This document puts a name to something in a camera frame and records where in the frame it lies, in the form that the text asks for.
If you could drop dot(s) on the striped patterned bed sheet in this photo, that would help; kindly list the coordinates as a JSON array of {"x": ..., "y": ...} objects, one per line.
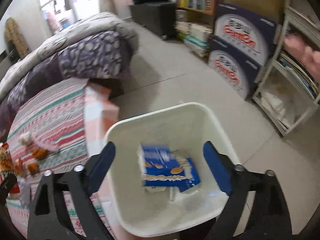
[{"x": 73, "y": 114}]

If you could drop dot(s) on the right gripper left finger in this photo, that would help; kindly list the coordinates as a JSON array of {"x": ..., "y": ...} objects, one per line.
[{"x": 49, "y": 217}]

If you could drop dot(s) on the upper blue cardboard box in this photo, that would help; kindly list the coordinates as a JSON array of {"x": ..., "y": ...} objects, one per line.
[{"x": 251, "y": 33}]

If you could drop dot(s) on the purple patterned folded quilt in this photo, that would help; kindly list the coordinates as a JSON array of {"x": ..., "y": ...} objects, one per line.
[{"x": 100, "y": 47}]

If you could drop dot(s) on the white wire shelf rack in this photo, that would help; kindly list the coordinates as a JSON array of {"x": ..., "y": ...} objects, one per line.
[{"x": 288, "y": 93}]

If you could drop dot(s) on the lower blue cardboard box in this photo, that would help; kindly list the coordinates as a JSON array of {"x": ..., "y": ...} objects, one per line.
[{"x": 235, "y": 67}]

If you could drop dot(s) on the red snack bag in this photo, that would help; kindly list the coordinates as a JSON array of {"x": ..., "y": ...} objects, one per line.
[{"x": 11, "y": 167}]

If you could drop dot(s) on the person's bare hand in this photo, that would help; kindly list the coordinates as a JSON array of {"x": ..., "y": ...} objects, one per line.
[{"x": 295, "y": 45}]

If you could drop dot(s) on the wooden bookshelf with books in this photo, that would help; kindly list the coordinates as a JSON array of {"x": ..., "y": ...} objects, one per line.
[{"x": 194, "y": 24}]

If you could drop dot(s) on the white plastic trash bin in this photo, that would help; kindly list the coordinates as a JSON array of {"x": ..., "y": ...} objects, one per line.
[{"x": 185, "y": 128}]

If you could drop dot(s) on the blue cardboard box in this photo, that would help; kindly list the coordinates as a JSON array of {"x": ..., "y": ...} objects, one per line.
[
  {"x": 251, "y": 33},
  {"x": 235, "y": 67}
]

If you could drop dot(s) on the black cabinet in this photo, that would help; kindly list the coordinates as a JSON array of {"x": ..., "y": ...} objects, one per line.
[{"x": 159, "y": 18}]

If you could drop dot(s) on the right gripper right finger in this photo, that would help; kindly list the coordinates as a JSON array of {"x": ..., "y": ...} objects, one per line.
[{"x": 256, "y": 207}]

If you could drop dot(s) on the crumpled white tissue ball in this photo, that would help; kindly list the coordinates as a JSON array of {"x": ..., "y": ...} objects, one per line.
[{"x": 26, "y": 139}]

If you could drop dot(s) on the blue biscuit box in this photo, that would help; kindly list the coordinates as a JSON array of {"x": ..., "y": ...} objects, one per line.
[{"x": 160, "y": 168}]

